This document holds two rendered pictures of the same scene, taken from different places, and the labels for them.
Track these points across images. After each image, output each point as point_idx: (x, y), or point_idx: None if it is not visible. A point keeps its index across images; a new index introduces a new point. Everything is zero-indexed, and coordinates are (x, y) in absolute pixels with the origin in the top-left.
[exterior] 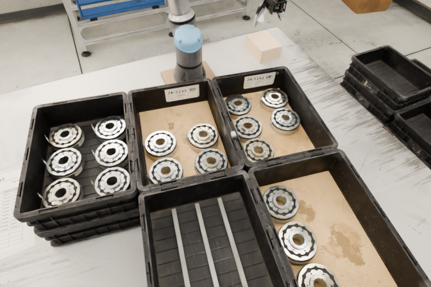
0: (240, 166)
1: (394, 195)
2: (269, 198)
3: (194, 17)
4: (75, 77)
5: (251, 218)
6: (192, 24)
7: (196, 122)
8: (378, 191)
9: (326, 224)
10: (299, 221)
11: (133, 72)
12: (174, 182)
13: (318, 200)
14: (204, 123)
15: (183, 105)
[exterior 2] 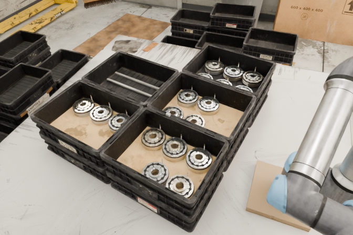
0: (148, 104)
1: (47, 223)
2: (126, 118)
3: (338, 184)
4: (348, 127)
5: None
6: (329, 182)
7: None
8: (61, 216)
9: (90, 134)
10: (105, 126)
11: (333, 164)
12: (170, 81)
13: (100, 142)
14: None
15: None
